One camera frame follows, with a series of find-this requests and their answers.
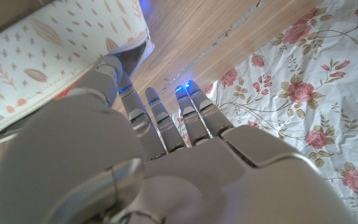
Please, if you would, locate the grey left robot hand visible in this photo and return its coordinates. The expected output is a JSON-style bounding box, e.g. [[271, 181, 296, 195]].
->
[[0, 55, 358, 224]]

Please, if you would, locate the red strawberry pen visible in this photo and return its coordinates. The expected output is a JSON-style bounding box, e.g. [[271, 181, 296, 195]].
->
[[53, 77, 83, 100]]

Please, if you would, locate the cream patterned pen bag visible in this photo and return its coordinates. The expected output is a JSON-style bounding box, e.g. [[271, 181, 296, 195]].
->
[[0, 0, 155, 147]]

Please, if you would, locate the floral backdrop cloth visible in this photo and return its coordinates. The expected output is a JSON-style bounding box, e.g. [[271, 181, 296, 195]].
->
[[169, 0, 358, 224]]

